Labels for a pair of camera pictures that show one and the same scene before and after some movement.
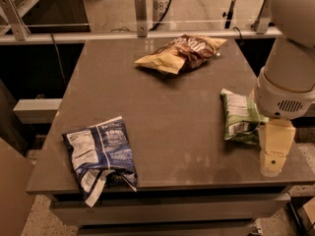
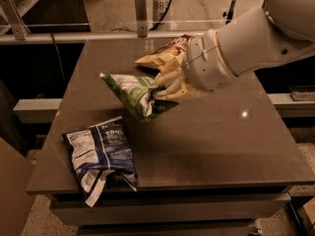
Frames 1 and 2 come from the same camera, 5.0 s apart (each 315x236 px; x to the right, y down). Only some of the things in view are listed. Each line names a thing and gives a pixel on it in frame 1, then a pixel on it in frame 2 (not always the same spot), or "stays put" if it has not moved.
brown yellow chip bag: (182, 53) stays put
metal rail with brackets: (18, 32) stays put
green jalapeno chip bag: (242, 117) → (139, 94)
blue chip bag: (100, 150) stays put
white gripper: (279, 100) → (204, 63)
